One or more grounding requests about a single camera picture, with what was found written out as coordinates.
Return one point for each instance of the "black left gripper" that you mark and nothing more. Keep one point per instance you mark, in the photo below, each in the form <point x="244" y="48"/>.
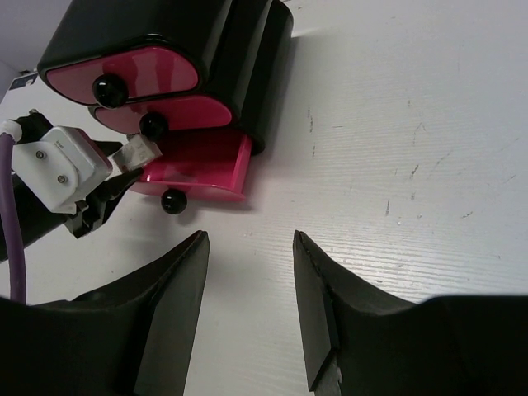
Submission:
<point x="36" y="221"/>

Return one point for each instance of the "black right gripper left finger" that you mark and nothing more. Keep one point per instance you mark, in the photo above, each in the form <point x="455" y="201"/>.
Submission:
<point x="94" y="344"/>

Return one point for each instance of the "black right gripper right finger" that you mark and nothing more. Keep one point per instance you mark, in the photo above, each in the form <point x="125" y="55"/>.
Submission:
<point x="360" y="340"/>

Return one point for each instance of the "small white eraser box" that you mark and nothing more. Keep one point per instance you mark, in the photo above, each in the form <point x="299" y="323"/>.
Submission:
<point x="137" y="153"/>

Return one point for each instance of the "pink drawer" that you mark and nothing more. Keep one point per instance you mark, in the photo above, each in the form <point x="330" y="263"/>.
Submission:
<point x="160" y="115"/>
<point x="113" y="80"/>
<point x="197" y="165"/>

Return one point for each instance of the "pink bottom drawer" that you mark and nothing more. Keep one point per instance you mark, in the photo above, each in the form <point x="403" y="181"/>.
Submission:
<point x="197" y="165"/>

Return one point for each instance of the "pink top drawer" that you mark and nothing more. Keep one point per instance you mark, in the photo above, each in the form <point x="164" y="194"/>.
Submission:
<point x="113" y="80"/>

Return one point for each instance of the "left dark table label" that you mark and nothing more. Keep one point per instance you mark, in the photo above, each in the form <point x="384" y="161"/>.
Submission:
<point x="23" y="81"/>

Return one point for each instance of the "black drawer cabinet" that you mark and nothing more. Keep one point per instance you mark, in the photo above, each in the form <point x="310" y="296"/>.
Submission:
<point x="237" y="47"/>

